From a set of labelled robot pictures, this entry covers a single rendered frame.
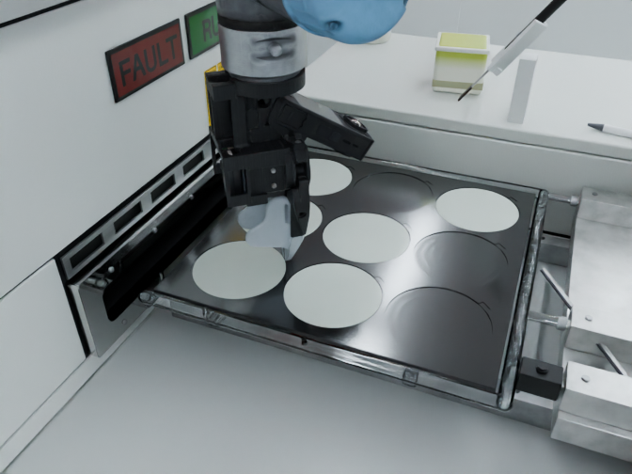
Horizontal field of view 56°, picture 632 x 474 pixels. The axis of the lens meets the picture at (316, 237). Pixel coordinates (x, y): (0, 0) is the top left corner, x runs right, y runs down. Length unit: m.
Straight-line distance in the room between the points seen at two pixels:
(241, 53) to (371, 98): 0.40
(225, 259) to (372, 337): 0.19
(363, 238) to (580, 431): 0.30
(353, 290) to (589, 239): 0.31
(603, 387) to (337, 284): 0.26
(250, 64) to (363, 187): 0.32
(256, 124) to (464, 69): 0.42
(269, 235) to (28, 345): 0.24
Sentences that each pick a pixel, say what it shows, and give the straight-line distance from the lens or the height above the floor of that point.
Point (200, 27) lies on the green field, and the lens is 0.71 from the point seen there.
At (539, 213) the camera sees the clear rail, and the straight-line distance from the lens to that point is 0.77.
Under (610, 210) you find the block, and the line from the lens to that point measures 0.82.
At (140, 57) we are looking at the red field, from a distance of 0.62.
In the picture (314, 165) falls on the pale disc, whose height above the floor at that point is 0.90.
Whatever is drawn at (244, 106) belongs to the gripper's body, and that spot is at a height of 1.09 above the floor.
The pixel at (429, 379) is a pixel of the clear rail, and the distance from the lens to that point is 0.53.
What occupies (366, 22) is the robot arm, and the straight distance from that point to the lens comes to 0.40.
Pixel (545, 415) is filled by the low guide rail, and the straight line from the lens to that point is 0.62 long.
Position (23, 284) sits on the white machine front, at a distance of 0.56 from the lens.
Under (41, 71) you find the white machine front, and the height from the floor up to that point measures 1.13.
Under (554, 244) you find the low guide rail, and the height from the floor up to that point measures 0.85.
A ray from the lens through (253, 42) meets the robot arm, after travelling 0.50.
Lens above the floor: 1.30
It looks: 35 degrees down
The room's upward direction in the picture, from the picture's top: straight up
